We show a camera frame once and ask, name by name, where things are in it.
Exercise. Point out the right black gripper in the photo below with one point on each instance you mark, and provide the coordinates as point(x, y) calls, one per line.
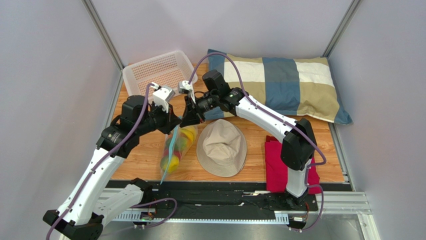
point(194, 110)

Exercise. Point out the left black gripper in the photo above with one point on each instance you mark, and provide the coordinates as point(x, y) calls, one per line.
point(170, 123)

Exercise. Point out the clear zip top bag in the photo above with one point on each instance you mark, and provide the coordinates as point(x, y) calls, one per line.
point(178, 142)

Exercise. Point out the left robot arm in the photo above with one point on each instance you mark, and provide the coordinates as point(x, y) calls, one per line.
point(82, 216)

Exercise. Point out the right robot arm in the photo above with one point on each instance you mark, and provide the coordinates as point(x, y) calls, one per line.
point(296, 136)

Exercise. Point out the yellow fake fruit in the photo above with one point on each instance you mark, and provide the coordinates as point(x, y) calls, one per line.
point(169, 165)

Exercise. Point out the beige bucket hat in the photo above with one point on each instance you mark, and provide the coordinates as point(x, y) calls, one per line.
point(222, 149)

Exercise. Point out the white plastic basket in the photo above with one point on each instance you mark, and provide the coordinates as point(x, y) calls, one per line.
point(165, 70)

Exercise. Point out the red folded cloth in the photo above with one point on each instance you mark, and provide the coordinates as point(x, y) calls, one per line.
point(276, 170)

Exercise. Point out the plaid pillow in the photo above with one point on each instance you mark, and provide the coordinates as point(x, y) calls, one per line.
point(291, 87)

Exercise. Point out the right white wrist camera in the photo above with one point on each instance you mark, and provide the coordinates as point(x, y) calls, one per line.
point(184, 87)

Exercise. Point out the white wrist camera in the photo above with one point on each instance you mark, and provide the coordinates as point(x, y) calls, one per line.
point(184, 87)
point(162, 96)

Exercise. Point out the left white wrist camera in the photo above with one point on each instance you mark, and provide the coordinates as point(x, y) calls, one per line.
point(162, 96)

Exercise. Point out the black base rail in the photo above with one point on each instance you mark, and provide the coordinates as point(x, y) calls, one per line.
point(219, 201)

